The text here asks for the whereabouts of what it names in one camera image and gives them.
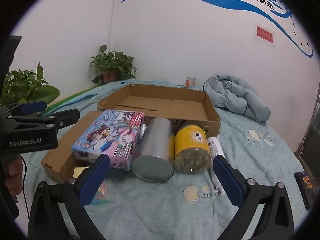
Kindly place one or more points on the colourful cartoon toy box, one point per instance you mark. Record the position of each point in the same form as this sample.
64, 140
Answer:
107, 135

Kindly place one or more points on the cardboard box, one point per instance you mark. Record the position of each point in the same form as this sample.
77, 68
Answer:
160, 105

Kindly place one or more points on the red wall notice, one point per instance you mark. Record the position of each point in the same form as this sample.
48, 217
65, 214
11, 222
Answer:
264, 34

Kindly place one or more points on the flat cardboard lid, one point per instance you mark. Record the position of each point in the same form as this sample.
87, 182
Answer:
60, 160

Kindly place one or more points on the person's left hand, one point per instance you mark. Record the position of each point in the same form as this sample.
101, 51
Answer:
15, 177

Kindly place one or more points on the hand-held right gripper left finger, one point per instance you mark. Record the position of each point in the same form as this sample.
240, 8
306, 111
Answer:
95, 180

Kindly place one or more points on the white tube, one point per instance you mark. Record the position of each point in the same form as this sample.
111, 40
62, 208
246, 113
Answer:
215, 146

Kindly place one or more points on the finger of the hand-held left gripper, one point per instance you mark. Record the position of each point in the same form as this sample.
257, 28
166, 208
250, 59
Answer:
33, 107
62, 118

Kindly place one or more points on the grey cylindrical canister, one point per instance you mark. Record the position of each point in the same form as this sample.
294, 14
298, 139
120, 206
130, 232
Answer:
155, 140

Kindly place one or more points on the light teal printed blanket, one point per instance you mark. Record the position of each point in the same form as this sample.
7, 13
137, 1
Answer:
155, 205

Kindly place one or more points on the glass jar with orange label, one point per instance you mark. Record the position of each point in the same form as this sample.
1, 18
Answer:
190, 82

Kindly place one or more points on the green cloth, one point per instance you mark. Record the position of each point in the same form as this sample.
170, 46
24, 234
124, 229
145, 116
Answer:
72, 97

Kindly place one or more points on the potted plant in red pot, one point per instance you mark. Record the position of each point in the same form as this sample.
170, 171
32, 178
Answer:
112, 62

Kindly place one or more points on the smartphone on bed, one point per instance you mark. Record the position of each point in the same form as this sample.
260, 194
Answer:
303, 187

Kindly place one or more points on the yellow label jar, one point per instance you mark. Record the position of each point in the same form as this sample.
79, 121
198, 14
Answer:
191, 140

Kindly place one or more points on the light blue padded jacket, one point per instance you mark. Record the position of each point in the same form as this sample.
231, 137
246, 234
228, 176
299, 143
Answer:
237, 97

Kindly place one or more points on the large-leaf green plant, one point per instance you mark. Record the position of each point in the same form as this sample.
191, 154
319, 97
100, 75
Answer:
22, 85

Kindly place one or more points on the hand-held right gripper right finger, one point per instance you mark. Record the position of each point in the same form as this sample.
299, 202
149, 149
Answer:
227, 182

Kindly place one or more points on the pastel puzzle cube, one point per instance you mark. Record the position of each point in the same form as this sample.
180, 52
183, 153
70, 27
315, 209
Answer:
80, 172

